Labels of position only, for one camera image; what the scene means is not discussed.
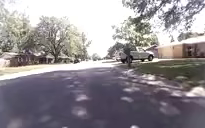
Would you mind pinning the dark car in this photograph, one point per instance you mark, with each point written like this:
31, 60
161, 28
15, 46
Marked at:
77, 61

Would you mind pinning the white pickup truck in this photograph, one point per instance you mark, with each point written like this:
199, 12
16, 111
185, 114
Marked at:
136, 55

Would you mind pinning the grey asphalt road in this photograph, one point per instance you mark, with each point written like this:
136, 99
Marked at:
90, 100

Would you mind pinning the large leafy tree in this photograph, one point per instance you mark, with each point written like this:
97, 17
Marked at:
133, 33

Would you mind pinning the row of trees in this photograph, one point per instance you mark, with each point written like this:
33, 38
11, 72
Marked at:
56, 36

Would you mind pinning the pale concrete driveway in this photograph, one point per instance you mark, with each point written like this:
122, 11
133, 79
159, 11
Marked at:
166, 60

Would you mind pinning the overhanging tree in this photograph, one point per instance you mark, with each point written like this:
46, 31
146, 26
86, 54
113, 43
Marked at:
170, 10

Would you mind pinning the brick house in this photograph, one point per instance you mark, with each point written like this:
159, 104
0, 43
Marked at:
190, 48

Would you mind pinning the grass strip by houses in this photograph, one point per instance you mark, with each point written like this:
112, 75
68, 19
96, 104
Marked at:
10, 70

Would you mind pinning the dark post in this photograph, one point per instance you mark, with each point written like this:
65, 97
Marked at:
127, 55

